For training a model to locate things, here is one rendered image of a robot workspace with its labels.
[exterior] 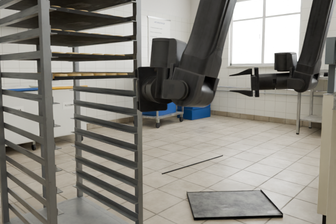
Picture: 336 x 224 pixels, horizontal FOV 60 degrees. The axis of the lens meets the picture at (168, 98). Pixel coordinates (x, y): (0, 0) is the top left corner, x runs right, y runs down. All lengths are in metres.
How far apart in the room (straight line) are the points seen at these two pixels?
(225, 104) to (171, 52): 5.66
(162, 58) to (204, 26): 0.10
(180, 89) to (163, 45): 0.11
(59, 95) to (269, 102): 3.70
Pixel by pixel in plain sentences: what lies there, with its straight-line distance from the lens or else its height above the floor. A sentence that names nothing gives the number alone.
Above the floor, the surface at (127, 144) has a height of 0.60.
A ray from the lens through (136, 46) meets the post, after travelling 1.43.
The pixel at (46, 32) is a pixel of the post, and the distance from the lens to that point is 1.20.
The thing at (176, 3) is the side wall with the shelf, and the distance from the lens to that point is 6.48.
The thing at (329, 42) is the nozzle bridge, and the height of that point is 1.15.
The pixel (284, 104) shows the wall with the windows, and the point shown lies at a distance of 5.64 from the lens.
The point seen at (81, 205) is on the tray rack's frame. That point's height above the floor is 0.15.
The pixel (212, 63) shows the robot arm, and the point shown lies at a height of 1.00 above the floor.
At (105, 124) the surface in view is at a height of 0.68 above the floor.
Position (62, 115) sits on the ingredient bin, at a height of 0.40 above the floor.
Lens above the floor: 0.99
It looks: 6 degrees down
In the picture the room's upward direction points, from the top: straight up
